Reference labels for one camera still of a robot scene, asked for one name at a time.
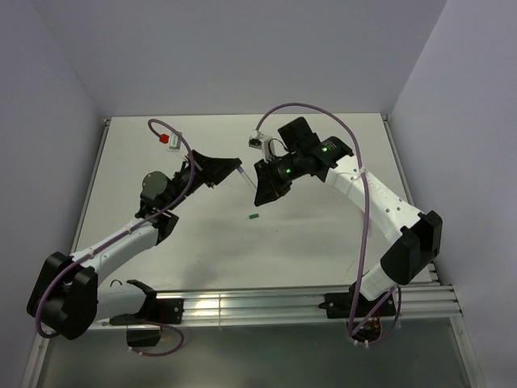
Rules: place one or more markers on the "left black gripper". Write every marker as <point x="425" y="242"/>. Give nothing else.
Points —
<point x="212" y="172"/>

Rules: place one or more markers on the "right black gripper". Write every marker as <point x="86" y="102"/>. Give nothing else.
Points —
<point x="269" y="187"/>

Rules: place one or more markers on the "white blue acrylic marker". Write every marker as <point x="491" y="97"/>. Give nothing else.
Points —
<point x="248" y="181"/>

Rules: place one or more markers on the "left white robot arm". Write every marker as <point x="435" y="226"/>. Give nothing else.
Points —
<point x="66" y="295"/>

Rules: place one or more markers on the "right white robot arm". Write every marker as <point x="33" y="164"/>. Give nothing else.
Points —
<point x="414" y="236"/>

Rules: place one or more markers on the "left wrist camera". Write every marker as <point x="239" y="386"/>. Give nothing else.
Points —
<point x="175" y="142"/>

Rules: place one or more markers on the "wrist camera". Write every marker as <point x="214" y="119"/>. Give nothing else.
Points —
<point x="264" y="143"/>
<point x="175" y="142"/>

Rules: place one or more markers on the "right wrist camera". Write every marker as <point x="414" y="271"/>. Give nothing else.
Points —
<point x="264" y="143"/>

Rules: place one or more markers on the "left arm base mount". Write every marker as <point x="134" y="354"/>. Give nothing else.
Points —
<point x="164" y="315"/>

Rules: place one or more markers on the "aluminium mounting rail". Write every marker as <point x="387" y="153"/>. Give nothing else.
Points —
<point x="274" y="306"/>

